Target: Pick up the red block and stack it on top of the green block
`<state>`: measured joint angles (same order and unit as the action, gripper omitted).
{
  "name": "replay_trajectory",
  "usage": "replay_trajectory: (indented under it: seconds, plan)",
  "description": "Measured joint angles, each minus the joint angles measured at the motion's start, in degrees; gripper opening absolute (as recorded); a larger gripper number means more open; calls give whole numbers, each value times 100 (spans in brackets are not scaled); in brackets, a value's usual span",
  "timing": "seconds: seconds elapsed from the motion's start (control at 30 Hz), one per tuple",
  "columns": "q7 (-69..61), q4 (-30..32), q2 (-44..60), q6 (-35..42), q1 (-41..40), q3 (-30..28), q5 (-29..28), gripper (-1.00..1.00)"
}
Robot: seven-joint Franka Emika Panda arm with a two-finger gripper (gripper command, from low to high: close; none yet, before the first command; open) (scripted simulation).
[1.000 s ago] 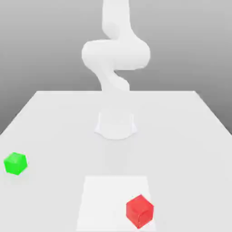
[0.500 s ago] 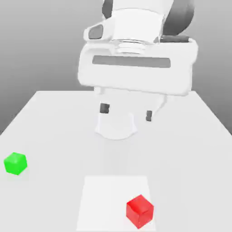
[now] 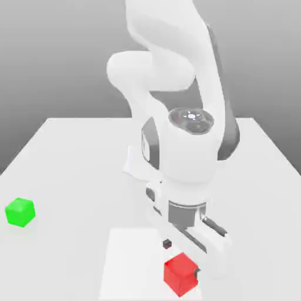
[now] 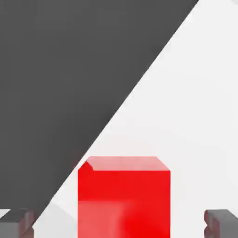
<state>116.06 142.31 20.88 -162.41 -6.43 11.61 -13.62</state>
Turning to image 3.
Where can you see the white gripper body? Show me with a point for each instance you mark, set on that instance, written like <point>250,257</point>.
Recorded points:
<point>217,254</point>

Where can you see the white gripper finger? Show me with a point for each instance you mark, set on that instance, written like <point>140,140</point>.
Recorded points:
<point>167,244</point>
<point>197,271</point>

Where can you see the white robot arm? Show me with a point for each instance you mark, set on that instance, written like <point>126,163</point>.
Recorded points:
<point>188,152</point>

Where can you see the small red cube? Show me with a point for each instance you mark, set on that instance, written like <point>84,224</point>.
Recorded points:
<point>180,275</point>

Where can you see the small green cube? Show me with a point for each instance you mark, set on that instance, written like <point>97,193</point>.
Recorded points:
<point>20,212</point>

